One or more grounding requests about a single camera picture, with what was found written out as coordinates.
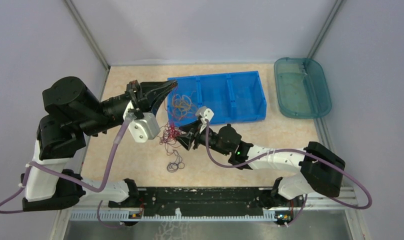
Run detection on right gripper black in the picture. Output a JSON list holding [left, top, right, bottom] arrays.
[[173, 119, 230, 156]]

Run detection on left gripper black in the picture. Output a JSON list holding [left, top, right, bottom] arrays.
[[78, 79, 179, 136]]

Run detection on red wire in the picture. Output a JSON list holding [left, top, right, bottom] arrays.
[[158, 120, 185, 157]]

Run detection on yellow wire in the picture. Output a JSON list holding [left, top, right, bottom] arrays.
[[171, 94, 198, 122]]

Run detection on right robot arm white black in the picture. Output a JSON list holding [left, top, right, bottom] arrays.
[[174, 119, 346, 206]]

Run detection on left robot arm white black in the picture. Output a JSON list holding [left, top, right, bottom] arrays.
[[21, 76, 178, 212]]

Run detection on blue three-compartment plastic bin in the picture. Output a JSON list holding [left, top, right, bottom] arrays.
[[166, 71, 267, 127]]

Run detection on teal translucent plastic tray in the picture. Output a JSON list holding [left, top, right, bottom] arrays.
[[274, 57, 332, 119]]

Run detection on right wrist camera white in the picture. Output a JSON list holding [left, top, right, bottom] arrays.
[[195, 106, 215, 124]]

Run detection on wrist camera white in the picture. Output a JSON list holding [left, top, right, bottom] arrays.
[[123, 108, 161, 143], [195, 106, 215, 124]]

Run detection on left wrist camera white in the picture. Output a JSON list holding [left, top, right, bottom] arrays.
[[123, 108, 161, 143]]

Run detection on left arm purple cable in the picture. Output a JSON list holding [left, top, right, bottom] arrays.
[[0, 112, 137, 229]]

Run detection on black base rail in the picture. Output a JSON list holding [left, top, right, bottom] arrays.
[[108, 186, 282, 218]]

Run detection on aluminium frame post left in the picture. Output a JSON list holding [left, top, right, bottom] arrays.
[[62, 0, 111, 71]]

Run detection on aluminium frame post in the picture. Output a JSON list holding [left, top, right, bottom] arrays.
[[62, 0, 111, 71], [307, 0, 347, 59]]

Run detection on white slotted cable duct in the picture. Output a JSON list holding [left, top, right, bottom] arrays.
[[69, 208, 290, 223]]

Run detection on aluminium rail right side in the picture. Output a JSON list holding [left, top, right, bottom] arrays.
[[312, 117, 360, 210]]

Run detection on aluminium frame post right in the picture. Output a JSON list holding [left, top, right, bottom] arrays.
[[307, 0, 347, 59]]

